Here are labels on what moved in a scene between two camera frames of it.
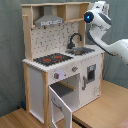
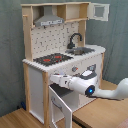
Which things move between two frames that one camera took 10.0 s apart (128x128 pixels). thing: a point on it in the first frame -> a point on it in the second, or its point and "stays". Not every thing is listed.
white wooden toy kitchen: [61, 72] stays
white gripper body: [101, 9] -> [62, 80]
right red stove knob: [74, 68] stays
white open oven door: [60, 114] stays
